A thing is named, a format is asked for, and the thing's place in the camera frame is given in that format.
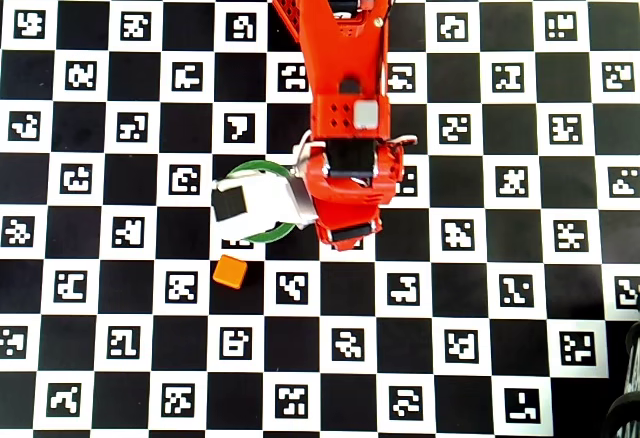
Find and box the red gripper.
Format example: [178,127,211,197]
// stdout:
[302,142,406,253]

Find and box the orange cube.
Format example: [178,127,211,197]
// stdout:
[212,254,249,290]

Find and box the red robot base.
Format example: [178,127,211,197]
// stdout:
[272,0,304,47]

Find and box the grey square patch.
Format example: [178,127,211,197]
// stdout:
[353,100,379,130]

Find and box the black white marker checkerboard mat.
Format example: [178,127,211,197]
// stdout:
[0,0,640,438]

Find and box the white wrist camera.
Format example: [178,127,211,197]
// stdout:
[210,173,320,243]

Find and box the green ring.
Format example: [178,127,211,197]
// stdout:
[222,159,297,246]

